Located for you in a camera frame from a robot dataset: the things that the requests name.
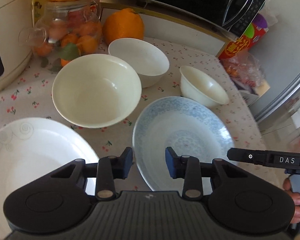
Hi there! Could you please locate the blue patterned porcelain plate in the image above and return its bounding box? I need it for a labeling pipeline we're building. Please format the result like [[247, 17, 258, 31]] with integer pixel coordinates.
[[132, 96, 234, 192]]

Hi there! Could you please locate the large cream bowl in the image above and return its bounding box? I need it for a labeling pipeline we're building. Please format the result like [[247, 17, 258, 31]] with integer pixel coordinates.
[[52, 54, 142, 128]]

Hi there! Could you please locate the person's right hand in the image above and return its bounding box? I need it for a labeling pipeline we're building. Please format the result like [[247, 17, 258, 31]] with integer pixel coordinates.
[[282, 178, 300, 224]]

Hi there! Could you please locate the silver refrigerator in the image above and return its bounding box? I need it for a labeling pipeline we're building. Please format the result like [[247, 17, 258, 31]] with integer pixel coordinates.
[[247, 0, 300, 133]]

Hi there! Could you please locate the white cardboard box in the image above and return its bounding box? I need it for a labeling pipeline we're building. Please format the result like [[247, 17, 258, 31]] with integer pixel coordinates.
[[233, 79, 270, 106]]

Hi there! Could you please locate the small white bowl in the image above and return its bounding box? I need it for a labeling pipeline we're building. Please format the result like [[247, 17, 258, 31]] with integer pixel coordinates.
[[179, 66, 230, 109]]

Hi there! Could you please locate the white swirl-pattern plate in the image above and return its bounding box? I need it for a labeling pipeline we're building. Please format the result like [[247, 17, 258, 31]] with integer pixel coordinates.
[[0, 118, 99, 238]]

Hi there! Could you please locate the clear plastic snack bag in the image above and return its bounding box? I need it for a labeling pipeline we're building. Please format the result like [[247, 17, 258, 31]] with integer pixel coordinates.
[[221, 50, 264, 88]]

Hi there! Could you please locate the cherry print tablecloth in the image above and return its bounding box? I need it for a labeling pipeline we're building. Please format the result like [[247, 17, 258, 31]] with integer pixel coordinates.
[[0, 36, 288, 193]]

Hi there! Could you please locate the white speckled bowl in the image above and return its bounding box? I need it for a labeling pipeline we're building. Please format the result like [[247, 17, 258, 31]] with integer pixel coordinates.
[[108, 38, 170, 88]]

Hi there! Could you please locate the red snack box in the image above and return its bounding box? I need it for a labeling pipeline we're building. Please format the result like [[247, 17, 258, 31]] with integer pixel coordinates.
[[218, 14, 268, 60]]

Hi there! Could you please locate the glass jar of tangerines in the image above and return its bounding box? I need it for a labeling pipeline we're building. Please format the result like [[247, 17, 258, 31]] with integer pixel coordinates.
[[18, 0, 102, 72]]

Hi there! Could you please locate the large orange on table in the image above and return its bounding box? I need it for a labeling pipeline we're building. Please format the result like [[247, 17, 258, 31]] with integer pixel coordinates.
[[102, 8, 145, 45]]

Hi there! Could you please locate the yellow printed box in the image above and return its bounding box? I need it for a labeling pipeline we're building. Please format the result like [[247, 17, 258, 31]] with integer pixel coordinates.
[[31, 0, 47, 26]]

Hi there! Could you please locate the white Changhong air fryer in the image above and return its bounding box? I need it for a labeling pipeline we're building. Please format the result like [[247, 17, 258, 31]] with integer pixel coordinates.
[[0, 0, 32, 91]]

